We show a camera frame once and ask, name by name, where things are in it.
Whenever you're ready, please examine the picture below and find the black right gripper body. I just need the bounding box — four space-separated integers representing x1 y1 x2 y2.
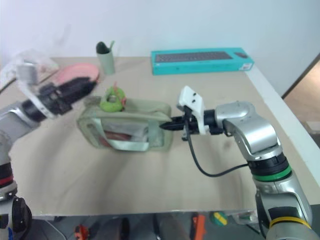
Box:
180 105 202 141

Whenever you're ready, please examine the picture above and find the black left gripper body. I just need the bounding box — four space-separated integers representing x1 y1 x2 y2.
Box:
37 83 74 116

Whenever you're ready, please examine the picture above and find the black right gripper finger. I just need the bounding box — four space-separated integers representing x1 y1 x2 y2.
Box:
160 123 186 132
159 115 186 126

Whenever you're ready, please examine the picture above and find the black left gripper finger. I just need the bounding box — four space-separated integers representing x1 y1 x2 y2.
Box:
57 75 91 91
65 81 98 104

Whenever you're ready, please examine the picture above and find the green clear-window zip pouch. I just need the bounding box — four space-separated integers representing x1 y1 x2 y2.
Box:
76 96 174 153

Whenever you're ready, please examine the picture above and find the pink flat object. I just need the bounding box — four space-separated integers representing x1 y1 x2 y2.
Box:
53 62 101 85

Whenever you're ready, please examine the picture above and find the pale green cup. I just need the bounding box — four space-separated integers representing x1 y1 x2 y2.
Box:
96 48 116 76

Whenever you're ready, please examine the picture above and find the black object in cup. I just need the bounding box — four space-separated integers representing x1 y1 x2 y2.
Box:
96 41 110 55

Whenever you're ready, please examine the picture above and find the clear plastic bag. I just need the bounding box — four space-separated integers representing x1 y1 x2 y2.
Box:
0 49 61 90

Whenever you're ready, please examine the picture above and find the beige tablecloth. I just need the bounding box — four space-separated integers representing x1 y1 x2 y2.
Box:
0 56 312 216

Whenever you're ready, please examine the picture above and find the teal keyboard box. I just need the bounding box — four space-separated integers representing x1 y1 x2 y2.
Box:
150 46 255 76

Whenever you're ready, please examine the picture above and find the green yellow round object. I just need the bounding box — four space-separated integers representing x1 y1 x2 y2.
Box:
209 211 228 227

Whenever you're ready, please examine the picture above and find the clear plastic package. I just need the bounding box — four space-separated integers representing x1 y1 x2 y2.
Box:
232 210 258 225

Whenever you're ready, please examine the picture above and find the orange black tool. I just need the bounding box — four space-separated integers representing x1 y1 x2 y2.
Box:
74 224 91 240

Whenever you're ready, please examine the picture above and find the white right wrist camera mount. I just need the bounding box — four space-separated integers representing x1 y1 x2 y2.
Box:
176 85 210 136

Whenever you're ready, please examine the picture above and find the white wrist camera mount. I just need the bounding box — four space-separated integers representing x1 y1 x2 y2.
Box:
176 85 210 136
15 63 59 120

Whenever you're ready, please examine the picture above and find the green plush keychain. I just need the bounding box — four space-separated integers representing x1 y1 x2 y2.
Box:
99 82 127 114

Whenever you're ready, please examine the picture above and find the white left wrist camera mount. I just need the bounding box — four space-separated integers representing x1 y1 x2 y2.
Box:
15 63 59 120

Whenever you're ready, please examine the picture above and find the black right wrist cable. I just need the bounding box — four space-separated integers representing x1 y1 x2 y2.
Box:
184 128 251 178

